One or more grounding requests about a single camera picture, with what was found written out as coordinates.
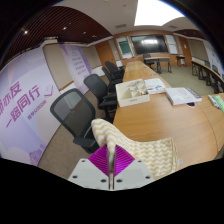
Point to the black mesh office chair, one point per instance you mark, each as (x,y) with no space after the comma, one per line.
(71,113)
(95,86)

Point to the white book stack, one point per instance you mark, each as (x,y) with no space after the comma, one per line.
(181,95)

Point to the group of chairs by posters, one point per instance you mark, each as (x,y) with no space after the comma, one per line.
(216,68)

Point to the long curved wooden table row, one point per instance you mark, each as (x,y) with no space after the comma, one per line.
(206,68)

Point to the whiteboard with green sheet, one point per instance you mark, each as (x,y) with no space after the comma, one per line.
(125,48)

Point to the cream zigzag patterned towel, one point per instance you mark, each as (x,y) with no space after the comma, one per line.
(151,153)

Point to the small wooden side table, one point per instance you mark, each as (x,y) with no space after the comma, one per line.
(180,57)

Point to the plain white whiteboard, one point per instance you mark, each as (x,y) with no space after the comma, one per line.
(172,44)

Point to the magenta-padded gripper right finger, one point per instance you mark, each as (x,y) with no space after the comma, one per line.
(136,175)

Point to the large bright ceiling light panel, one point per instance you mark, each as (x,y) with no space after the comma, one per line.
(156,11)

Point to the open white cardboard box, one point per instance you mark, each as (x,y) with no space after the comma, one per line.
(131,98)

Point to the row of black office chairs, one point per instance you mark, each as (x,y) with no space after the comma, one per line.
(111,70)

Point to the black chair behind desk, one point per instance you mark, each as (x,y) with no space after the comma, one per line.
(147,55)

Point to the small black flat object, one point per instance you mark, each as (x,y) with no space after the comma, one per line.
(190,104)

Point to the wooden door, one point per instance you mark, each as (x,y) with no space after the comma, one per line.
(105,53)
(185,46)

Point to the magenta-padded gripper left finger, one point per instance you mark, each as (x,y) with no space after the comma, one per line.
(83,175)

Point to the dark-legged lectern desk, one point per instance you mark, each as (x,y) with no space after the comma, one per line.
(158,60)

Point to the large black wall screen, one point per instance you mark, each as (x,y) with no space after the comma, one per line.
(149,44)

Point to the white plastic paper packet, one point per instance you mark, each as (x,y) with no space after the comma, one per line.
(155,85)

